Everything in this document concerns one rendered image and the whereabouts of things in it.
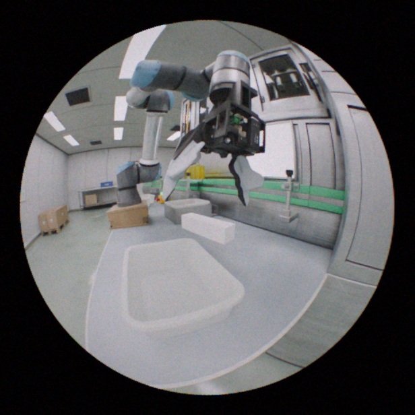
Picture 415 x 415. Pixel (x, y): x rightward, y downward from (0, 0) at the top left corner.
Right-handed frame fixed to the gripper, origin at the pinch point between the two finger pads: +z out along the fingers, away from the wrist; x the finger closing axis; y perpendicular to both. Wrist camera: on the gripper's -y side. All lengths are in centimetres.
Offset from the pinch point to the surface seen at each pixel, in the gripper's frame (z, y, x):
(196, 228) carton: 14.0, -28.1, 12.4
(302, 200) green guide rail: -4.0, -0.3, 41.3
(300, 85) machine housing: -77, 0, 52
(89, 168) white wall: -45, -630, -274
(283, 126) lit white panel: -43, -16, 50
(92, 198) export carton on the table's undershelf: 82, -569, -222
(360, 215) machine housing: -3.5, 24.1, 27.2
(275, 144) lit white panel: -33, -23, 51
